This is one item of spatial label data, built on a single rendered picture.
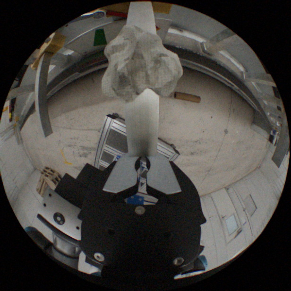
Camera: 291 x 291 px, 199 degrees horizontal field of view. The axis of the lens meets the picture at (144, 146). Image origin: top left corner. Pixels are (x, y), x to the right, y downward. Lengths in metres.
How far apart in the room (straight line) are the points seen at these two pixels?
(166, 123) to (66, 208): 1.02
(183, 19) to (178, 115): 0.92
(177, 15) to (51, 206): 0.74
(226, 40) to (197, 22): 0.25
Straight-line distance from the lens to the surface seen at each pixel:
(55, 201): 0.28
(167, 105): 0.96
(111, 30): 0.28
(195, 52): 0.35
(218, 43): 0.33
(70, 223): 0.26
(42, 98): 0.27
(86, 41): 0.31
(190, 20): 0.53
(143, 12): 0.15
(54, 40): 0.32
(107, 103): 1.03
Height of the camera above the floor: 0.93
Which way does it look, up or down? 60 degrees down
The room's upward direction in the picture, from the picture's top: 178 degrees counter-clockwise
